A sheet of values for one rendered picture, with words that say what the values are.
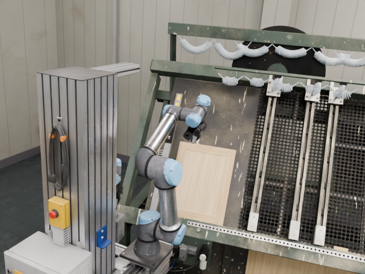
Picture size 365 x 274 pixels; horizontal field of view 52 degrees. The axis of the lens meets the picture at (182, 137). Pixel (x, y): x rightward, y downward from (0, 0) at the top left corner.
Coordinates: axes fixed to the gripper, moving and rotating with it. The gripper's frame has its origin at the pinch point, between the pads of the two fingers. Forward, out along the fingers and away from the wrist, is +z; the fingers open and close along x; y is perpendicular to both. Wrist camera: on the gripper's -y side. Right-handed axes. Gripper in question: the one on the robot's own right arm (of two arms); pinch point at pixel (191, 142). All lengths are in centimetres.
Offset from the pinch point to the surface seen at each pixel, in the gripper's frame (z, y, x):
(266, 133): 25, 68, -26
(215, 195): 57, 17, -22
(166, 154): 53, 19, 27
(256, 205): 50, 26, -50
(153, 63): 21, 62, 81
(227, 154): 42, 43, -11
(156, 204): 70, -11, 10
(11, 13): 125, 108, 356
